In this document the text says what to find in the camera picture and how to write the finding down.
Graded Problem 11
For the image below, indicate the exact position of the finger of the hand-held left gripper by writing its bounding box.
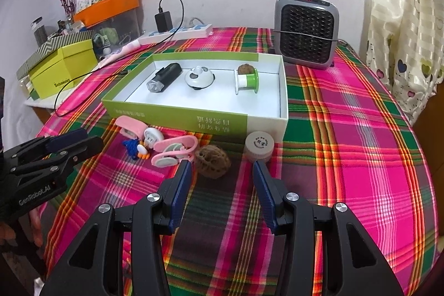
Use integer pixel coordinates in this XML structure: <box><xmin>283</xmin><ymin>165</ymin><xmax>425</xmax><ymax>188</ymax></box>
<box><xmin>3</xmin><ymin>128</ymin><xmax>89</xmax><ymax>165</ymax></box>
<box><xmin>10</xmin><ymin>136</ymin><xmax>105</xmax><ymax>186</ymax></box>

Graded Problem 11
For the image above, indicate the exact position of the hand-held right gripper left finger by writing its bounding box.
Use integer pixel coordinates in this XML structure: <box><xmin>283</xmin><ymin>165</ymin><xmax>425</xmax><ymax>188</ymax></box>
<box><xmin>39</xmin><ymin>160</ymin><xmax>193</xmax><ymax>296</ymax></box>

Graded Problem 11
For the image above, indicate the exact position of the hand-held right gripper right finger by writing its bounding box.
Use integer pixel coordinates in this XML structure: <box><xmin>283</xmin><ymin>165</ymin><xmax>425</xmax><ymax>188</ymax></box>
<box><xmin>253</xmin><ymin>160</ymin><xmax>405</xmax><ymax>296</ymax></box>

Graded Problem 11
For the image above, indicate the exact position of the pink and white clamp clip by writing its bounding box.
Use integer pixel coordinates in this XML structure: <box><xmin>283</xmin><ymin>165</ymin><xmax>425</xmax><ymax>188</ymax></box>
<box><xmin>152</xmin><ymin>136</ymin><xmax>199</xmax><ymax>169</ymax></box>

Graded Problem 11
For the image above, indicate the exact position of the small white round jar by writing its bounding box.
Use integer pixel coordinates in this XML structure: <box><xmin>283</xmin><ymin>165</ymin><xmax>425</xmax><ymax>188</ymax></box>
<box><xmin>244</xmin><ymin>131</ymin><xmax>274</xmax><ymax>163</ymax></box>

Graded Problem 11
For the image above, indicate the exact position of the small white round gadget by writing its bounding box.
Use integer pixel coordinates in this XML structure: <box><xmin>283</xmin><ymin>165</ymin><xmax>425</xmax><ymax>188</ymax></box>
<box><xmin>143</xmin><ymin>129</ymin><xmax>165</xmax><ymax>150</ymax></box>

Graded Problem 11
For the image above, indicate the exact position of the blue knitted duck keychain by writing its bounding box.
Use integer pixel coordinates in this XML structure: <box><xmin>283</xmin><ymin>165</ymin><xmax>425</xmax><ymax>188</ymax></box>
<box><xmin>122</xmin><ymin>138</ymin><xmax>152</xmax><ymax>161</ymax></box>

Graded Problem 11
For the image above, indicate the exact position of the pink curved clip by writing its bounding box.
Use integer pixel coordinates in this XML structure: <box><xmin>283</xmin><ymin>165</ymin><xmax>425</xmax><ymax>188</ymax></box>
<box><xmin>115</xmin><ymin>116</ymin><xmax>149</xmax><ymax>140</ymax></box>

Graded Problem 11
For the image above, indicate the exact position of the green and white cardboard box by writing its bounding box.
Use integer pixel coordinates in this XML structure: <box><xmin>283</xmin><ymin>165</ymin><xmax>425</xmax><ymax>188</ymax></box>
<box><xmin>101</xmin><ymin>52</ymin><xmax>289</xmax><ymax>144</ymax></box>

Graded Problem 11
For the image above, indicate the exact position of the white and green spool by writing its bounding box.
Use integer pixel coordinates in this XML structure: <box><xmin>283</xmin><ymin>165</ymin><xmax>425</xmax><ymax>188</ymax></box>
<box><xmin>234</xmin><ymin>70</ymin><xmax>261</xmax><ymax>95</ymax></box>

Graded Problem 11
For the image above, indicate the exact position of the white round spotted toy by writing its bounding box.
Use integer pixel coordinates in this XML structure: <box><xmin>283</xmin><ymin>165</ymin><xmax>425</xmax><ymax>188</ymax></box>
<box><xmin>185</xmin><ymin>66</ymin><xmax>216</xmax><ymax>91</ymax></box>

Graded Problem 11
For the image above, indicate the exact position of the small black flashlight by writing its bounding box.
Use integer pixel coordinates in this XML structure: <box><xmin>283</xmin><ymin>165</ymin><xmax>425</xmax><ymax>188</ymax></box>
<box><xmin>146</xmin><ymin>62</ymin><xmax>183</xmax><ymax>94</ymax></box>

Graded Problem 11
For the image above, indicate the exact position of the person's left hand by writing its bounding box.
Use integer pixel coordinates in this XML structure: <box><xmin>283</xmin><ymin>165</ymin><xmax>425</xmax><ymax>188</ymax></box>
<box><xmin>0</xmin><ymin>208</ymin><xmax>44</xmax><ymax>250</ymax></box>

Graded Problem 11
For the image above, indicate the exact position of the white side table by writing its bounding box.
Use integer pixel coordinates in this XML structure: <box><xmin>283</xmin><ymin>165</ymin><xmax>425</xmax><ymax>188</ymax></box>
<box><xmin>24</xmin><ymin>97</ymin><xmax>58</xmax><ymax>111</ymax></box>

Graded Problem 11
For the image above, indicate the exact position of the yellow-green shoe box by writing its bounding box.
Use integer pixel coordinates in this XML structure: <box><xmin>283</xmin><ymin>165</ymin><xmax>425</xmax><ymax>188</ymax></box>
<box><xmin>28</xmin><ymin>39</ymin><xmax>98</xmax><ymax>100</ymax></box>

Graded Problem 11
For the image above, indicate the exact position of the pink green plaid cloth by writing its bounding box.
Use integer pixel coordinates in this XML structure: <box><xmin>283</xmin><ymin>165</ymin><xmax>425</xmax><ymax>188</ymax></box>
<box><xmin>35</xmin><ymin>26</ymin><xmax>436</xmax><ymax>296</ymax></box>

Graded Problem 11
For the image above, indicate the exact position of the chevron patterned box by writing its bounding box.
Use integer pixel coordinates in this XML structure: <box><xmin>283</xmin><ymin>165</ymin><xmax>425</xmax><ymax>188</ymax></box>
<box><xmin>17</xmin><ymin>31</ymin><xmax>94</xmax><ymax>78</ymax></box>

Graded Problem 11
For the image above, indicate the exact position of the pink and white tube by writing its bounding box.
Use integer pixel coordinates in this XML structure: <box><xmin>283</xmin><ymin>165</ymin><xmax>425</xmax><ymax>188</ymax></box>
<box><xmin>97</xmin><ymin>39</ymin><xmax>141</xmax><ymax>68</ymax></box>

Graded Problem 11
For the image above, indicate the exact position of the dark glass jar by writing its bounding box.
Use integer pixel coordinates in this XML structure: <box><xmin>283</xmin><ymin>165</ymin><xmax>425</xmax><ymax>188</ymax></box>
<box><xmin>32</xmin><ymin>17</ymin><xmax>47</xmax><ymax>46</ymax></box>

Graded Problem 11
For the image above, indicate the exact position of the clear bin with orange lid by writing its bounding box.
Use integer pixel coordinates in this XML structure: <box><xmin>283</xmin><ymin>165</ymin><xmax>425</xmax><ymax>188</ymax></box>
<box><xmin>73</xmin><ymin>0</ymin><xmax>141</xmax><ymax>50</ymax></box>

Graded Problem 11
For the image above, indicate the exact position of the black charger adapter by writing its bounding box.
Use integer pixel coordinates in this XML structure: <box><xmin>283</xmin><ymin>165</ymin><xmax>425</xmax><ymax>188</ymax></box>
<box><xmin>154</xmin><ymin>7</ymin><xmax>172</xmax><ymax>32</ymax></box>

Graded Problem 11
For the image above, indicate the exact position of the white power strip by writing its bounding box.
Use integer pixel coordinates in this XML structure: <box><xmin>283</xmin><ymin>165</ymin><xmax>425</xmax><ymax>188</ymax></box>
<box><xmin>139</xmin><ymin>24</ymin><xmax>213</xmax><ymax>44</ymax></box>

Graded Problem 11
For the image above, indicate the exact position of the grey space heater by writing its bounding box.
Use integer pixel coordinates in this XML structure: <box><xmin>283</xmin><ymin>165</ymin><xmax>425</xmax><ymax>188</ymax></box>
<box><xmin>274</xmin><ymin>0</ymin><xmax>340</xmax><ymax>70</ymax></box>

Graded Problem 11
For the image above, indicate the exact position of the cream heart print curtain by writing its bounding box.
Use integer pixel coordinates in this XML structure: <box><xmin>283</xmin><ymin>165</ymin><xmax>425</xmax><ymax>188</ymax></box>
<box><xmin>366</xmin><ymin>0</ymin><xmax>444</xmax><ymax>125</ymax></box>

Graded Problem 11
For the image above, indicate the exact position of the black charger cable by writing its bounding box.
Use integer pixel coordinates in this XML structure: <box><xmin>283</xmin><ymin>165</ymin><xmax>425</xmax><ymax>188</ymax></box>
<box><xmin>54</xmin><ymin>0</ymin><xmax>185</xmax><ymax>118</ymax></box>

